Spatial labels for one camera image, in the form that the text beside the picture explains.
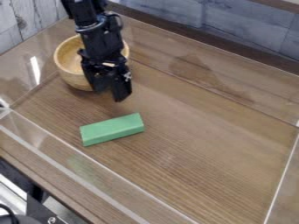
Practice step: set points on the black table frame bracket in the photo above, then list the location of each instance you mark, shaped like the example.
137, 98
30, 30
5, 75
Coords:
47, 210

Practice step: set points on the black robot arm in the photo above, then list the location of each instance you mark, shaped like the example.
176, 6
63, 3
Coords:
77, 7

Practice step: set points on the wooden bowl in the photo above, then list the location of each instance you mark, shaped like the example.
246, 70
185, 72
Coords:
67, 61

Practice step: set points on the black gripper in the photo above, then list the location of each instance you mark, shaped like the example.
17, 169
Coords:
103, 61

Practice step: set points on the green rectangular block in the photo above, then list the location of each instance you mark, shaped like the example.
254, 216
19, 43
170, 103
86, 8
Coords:
111, 129

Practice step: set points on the clear acrylic tray wall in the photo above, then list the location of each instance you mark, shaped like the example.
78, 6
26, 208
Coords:
101, 195

